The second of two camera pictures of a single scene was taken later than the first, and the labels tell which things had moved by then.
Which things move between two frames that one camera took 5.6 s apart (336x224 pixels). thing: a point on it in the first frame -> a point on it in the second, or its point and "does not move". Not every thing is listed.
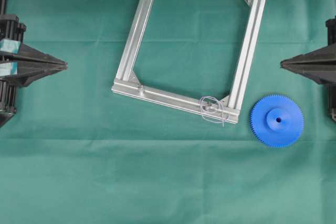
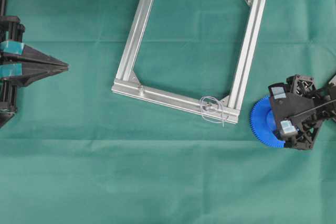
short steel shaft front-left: x=140 y=90 does not move
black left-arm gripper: x=11 y=32 does not move
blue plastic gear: x=276 y=121 does not move
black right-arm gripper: x=311 y=65 -> x=314 y=107
